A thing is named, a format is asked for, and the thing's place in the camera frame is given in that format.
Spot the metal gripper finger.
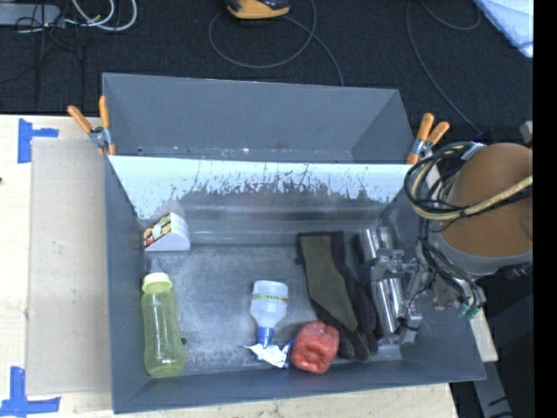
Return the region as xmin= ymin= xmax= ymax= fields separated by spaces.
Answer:
xmin=382 ymin=309 xmax=424 ymax=346
xmin=372 ymin=248 xmax=424 ymax=279

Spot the shiny metal cylinder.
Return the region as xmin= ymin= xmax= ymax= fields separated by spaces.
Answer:
xmin=360 ymin=226 xmax=402 ymax=337

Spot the olive and dark glove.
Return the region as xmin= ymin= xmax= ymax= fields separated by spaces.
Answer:
xmin=296 ymin=231 xmax=380 ymax=362

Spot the red toy pepper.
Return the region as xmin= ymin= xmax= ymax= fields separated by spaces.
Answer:
xmin=289 ymin=320 xmax=341 ymax=374

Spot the clear plastic bottle blue cap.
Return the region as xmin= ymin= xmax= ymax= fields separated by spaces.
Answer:
xmin=249 ymin=280 xmax=290 ymax=348

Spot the white crumpled wrapper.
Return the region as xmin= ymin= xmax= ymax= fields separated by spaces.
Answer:
xmin=242 ymin=340 xmax=295 ymax=370

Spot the grey metal bin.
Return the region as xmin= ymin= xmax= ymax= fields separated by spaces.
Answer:
xmin=100 ymin=71 xmax=488 ymax=415

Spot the white toy sandwich wedge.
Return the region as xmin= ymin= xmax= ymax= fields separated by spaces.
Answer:
xmin=142 ymin=212 xmax=192 ymax=253

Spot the yellow baby bottle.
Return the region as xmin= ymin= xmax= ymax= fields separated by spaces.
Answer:
xmin=140 ymin=259 xmax=187 ymax=378

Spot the pale flat board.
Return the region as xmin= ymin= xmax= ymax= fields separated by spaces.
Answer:
xmin=24 ymin=138 xmax=115 ymax=396

